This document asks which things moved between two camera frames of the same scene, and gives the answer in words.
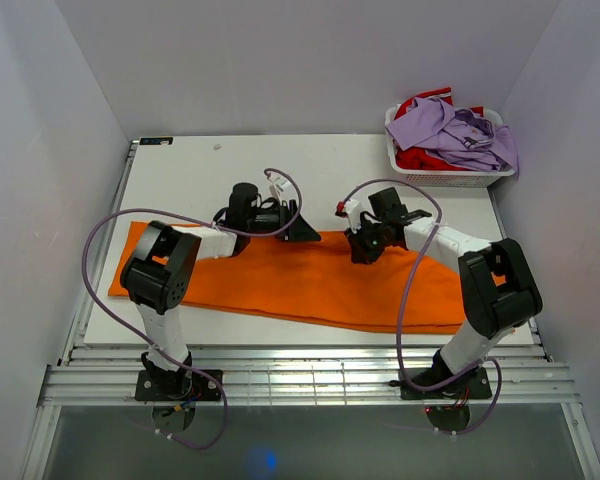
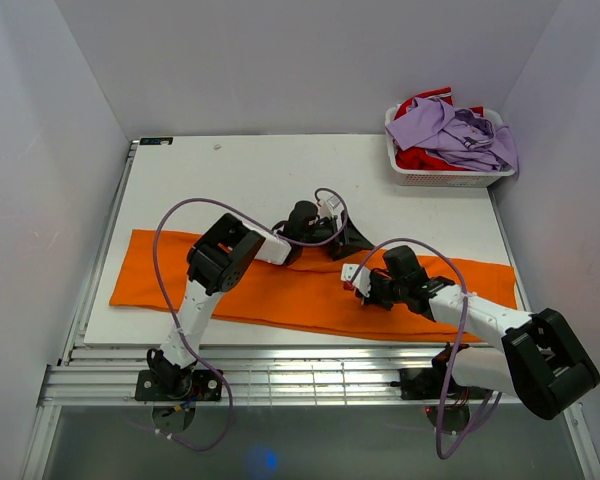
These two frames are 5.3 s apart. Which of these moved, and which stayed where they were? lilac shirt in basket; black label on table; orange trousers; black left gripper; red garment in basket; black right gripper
Moved: black left gripper; orange trousers; black right gripper
Stayed: black label on table; red garment in basket; lilac shirt in basket
